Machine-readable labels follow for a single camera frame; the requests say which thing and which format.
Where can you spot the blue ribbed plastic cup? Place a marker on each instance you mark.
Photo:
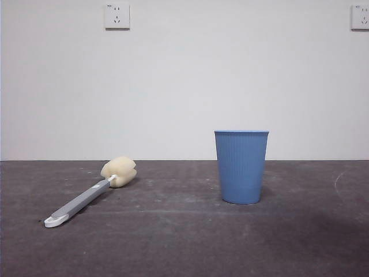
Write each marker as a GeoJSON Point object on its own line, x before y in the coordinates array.
{"type": "Point", "coordinates": [241, 170]}

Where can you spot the white wall socket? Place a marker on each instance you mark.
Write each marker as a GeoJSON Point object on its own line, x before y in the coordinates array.
{"type": "Point", "coordinates": [117, 15]}
{"type": "Point", "coordinates": [361, 17]}

